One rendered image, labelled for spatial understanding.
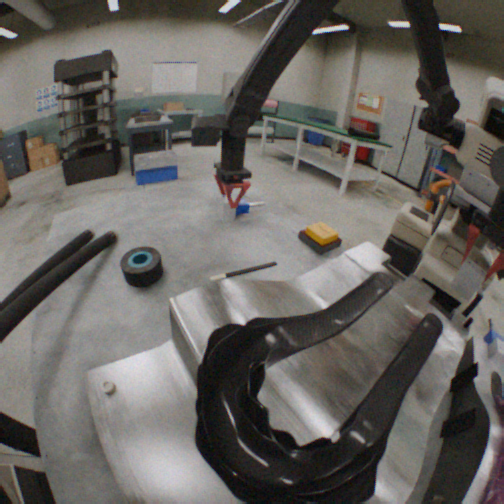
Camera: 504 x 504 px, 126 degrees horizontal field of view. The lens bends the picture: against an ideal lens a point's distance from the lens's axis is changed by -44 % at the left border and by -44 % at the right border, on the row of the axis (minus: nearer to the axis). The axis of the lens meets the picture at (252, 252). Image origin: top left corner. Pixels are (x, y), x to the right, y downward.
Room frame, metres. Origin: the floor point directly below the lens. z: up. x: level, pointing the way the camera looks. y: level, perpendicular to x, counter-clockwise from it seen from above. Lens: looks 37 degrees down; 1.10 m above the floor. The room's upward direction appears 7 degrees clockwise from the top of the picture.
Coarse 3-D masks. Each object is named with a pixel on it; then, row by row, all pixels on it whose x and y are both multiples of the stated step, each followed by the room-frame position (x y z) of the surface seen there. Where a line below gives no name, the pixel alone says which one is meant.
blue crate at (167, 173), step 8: (152, 168) 2.75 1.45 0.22; (160, 168) 2.82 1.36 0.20; (168, 168) 2.88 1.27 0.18; (176, 168) 2.94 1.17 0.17; (136, 176) 2.64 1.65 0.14; (144, 176) 2.70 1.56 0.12; (152, 176) 2.76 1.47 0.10; (160, 176) 2.82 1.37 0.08; (168, 176) 2.88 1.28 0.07; (176, 176) 2.93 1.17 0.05
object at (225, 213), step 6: (222, 198) 0.53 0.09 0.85; (222, 204) 0.51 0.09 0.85; (228, 204) 0.51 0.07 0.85; (240, 204) 0.54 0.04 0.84; (246, 204) 0.54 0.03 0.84; (252, 204) 0.57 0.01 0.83; (258, 204) 0.58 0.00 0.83; (264, 204) 0.59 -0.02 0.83; (222, 210) 0.51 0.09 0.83; (228, 210) 0.51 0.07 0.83; (234, 210) 0.52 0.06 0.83; (240, 210) 0.53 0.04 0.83; (246, 210) 0.54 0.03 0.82; (222, 216) 0.51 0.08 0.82; (228, 216) 0.51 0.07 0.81; (234, 216) 0.52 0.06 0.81
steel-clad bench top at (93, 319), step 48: (144, 192) 0.66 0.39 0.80; (192, 192) 0.68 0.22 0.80; (48, 240) 0.34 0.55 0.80; (144, 240) 0.39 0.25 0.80; (192, 240) 0.41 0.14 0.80; (240, 240) 0.43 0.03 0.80; (288, 240) 0.46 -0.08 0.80; (96, 288) 0.22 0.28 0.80; (144, 288) 0.25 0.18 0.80; (192, 288) 0.27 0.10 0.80; (48, 336) 0.10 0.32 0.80; (96, 336) 0.13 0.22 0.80; (144, 336) 0.15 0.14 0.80; (48, 384) 0.02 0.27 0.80; (48, 432) -0.04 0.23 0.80; (96, 432) -0.01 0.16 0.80; (432, 432) 0.01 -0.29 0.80; (48, 480) -0.11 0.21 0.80; (96, 480) -0.07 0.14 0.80
